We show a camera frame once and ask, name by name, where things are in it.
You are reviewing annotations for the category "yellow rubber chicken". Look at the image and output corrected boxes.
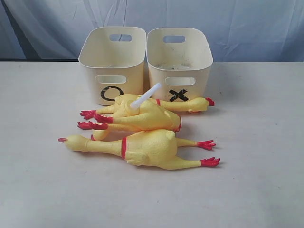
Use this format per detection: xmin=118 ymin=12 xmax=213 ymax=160
xmin=58 ymin=129 xmax=220 ymax=170
xmin=80 ymin=94 xmax=215 ymax=120

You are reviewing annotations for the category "cream bin marked X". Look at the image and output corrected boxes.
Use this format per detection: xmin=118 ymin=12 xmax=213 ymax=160
xmin=146 ymin=28 xmax=213 ymax=102

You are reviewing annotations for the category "cream bin marked O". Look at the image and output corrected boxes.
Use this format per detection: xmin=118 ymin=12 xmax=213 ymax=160
xmin=78 ymin=26 xmax=146 ymax=105

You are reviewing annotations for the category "grey backdrop curtain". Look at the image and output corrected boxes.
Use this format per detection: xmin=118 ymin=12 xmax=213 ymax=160
xmin=0 ymin=0 xmax=304 ymax=62

